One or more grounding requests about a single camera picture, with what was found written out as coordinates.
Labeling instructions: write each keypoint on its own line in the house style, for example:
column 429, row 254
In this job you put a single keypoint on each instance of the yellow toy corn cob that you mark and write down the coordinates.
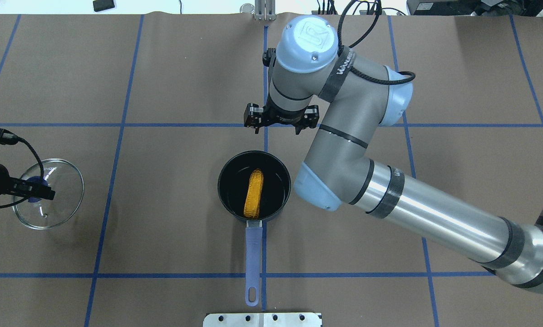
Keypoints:
column 253, row 197

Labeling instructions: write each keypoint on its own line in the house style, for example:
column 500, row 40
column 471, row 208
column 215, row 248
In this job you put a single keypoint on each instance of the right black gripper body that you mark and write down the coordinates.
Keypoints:
column 284, row 117

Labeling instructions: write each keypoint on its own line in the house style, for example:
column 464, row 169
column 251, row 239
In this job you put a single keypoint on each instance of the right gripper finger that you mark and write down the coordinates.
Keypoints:
column 308, row 119
column 254, row 117

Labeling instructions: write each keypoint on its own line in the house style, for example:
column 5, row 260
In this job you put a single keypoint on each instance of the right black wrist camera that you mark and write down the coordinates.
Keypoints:
column 269, row 57

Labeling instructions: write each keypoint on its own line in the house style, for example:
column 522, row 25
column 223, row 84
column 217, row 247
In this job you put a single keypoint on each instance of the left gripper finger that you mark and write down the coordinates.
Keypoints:
column 28, row 183
column 35, row 193

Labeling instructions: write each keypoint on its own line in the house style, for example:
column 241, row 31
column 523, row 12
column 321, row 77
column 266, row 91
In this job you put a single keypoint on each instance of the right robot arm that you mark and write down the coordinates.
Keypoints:
column 310, row 60

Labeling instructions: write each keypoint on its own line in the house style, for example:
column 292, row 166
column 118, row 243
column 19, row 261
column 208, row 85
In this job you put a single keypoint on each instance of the white camera stand post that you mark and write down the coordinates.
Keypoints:
column 264, row 319

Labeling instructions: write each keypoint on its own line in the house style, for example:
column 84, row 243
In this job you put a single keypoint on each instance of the aluminium frame post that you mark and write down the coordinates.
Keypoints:
column 265, row 10

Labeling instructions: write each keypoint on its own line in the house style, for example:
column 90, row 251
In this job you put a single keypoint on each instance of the small black square pad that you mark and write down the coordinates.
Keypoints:
column 102, row 5

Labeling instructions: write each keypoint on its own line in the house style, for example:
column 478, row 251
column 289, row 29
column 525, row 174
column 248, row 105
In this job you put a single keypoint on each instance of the dark blue saucepan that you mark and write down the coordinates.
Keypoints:
column 232, row 186

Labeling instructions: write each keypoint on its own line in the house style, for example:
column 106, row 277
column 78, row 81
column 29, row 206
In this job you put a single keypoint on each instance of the black laptop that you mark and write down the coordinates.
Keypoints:
column 490, row 8

